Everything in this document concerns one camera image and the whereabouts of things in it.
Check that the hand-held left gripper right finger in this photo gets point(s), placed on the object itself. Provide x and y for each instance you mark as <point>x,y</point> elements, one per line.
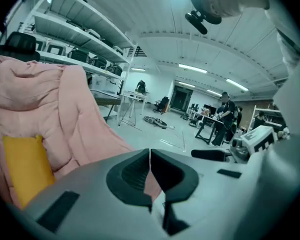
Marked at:
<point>170,179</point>

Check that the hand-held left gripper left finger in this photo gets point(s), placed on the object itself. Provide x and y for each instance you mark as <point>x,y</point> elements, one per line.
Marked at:
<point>130,176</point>

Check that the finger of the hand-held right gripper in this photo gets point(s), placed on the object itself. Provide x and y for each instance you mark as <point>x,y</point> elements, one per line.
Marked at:
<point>210,155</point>

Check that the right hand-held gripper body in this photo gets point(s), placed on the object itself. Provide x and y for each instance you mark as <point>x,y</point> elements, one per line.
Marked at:
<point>257,139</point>

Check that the orange pillow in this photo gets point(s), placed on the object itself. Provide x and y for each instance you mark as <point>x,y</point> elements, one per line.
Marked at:
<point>27,164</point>

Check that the black-legged table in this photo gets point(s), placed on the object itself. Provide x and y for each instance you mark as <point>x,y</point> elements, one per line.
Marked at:
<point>211,117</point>

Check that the person's beige shirt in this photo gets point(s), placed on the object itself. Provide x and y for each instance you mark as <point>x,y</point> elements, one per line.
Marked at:
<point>290,184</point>

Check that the ceiling light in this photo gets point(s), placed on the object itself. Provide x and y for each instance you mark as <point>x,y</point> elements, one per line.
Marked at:
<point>192,68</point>
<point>237,85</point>

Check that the dark double door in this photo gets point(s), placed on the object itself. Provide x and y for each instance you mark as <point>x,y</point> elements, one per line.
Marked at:
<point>181,99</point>

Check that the black mesh office chair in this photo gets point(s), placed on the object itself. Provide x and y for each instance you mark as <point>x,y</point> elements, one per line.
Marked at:
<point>17,46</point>
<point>162,104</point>

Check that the white table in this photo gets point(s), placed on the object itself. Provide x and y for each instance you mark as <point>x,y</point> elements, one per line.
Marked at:
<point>137,96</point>

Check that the low dark metal table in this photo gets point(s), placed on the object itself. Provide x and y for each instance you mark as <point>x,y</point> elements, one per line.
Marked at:
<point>105,96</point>

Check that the pink padded lounge chair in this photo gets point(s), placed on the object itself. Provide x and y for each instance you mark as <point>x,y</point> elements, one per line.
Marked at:
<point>40,96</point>

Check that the black metal staircase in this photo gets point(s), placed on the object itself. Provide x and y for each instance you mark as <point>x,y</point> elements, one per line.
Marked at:
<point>138,52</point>

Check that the row of black equipment cases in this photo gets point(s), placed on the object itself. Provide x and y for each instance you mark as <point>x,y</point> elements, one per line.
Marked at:
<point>78,55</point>

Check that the person's face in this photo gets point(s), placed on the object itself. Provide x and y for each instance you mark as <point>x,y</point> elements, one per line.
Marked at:
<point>235,4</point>

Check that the white shelf rack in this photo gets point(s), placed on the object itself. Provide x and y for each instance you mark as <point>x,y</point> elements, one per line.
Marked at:
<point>65,31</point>

